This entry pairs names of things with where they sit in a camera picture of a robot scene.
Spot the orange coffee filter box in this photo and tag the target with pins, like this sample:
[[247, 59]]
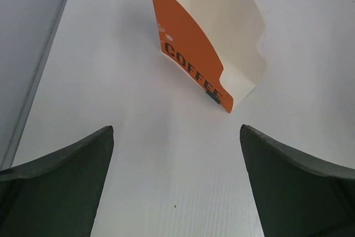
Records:
[[215, 43]]

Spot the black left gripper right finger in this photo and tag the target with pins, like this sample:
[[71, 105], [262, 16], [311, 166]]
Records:
[[297, 194]]

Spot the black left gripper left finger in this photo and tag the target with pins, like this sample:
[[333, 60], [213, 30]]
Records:
[[57, 194]]

